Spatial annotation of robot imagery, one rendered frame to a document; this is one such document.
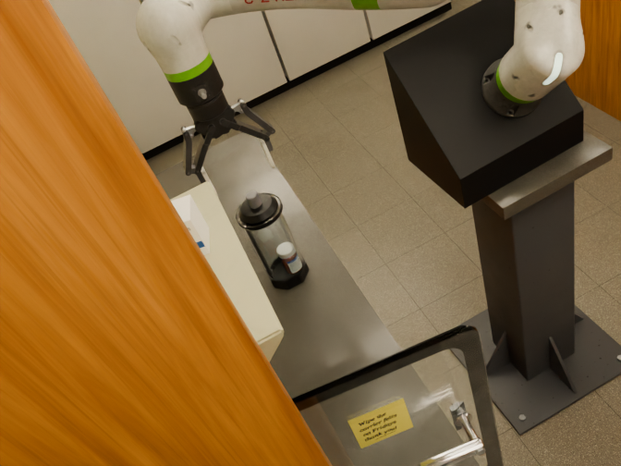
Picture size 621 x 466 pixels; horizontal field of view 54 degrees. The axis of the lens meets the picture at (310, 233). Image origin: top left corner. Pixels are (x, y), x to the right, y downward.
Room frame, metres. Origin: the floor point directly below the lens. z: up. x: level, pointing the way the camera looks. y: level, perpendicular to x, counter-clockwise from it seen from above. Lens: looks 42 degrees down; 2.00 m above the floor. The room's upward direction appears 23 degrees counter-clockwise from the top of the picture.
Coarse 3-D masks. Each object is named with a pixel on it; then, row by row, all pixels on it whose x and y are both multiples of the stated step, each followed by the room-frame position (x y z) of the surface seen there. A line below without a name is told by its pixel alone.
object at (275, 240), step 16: (240, 224) 1.05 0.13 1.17; (256, 224) 1.03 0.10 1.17; (272, 224) 1.03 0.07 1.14; (256, 240) 1.04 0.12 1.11; (272, 240) 1.03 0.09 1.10; (288, 240) 1.05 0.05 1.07; (272, 256) 1.03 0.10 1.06; (288, 256) 1.03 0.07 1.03; (272, 272) 1.04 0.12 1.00; (288, 272) 1.03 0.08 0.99
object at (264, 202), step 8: (248, 192) 1.09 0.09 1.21; (256, 192) 1.07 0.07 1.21; (248, 200) 1.07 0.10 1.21; (256, 200) 1.06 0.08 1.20; (264, 200) 1.08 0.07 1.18; (272, 200) 1.07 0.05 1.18; (240, 208) 1.08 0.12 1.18; (248, 208) 1.07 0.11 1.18; (256, 208) 1.06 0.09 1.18; (264, 208) 1.05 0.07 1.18; (272, 208) 1.05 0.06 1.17; (240, 216) 1.07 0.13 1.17; (248, 216) 1.05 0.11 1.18; (256, 216) 1.04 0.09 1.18; (264, 216) 1.03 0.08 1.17
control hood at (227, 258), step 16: (192, 192) 0.72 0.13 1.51; (208, 192) 0.71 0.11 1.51; (208, 208) 0.68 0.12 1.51; (208, 224) 0.64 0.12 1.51; (224, 224) 0.63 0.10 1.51; (224, 240) 0.60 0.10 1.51; (208, 256) 0.58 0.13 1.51; (224, 256) 0.57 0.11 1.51; (240, 256) 0.56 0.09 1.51; (224, 272) 0.54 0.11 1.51; (240, 272) 0.53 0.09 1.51; (240, 288) 0.51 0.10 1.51; (256, 288) 0.50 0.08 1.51; (240, 304) 0.48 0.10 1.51; (256, 304) 0.47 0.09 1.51; (256, 320) 0.45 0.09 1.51; (272, 320) 0.44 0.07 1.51; (256, 336) 0.43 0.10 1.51; (272, 336) 0.42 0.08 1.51; (272, 352) 0.42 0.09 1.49
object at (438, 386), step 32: (416, 352) 0.42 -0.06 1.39; (448, 352) 0.42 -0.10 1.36; (480, 352) 0.42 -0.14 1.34; (352, 384) 0.42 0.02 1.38; (384, 384) 0.42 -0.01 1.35; (416, 384) 0.42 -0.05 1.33; (448, 384) 0.42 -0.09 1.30; (480, 384) 0.42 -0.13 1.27; (320, 416) 0.42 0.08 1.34; (352, 416) 0.42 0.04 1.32; (416, 416) 0.42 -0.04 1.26; (448, 416) 0.42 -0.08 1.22; (480, 416) 0.42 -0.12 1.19; (352, 448) 0.42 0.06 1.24; (384, 448) 0.42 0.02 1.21; (416, 448) 0.42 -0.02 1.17; (448, 448) 0.42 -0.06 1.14
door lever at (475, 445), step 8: (464, 416) 0.41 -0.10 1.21; (456, 424) 0.41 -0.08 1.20; (464, 424) 0.41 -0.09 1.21; (472, 432) 0.39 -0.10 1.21; (472, 440) 0.38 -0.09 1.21; (480, 440) 0.38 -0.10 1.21; (456, 448) 0.38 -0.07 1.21; (464, 448) 0.37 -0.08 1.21; (472, 448) 0.37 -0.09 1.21; (480, 448) 0.37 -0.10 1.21; (440, 456) 0.38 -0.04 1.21; (448, 456) 0.37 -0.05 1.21; (456, 456) 0.37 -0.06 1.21; (464, 456) 0.37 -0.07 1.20; (424, 464) 0.37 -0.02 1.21; (432, 464) 0.37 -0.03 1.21; (440, 464) 0.37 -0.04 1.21; (448, 464) 0.37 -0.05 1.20
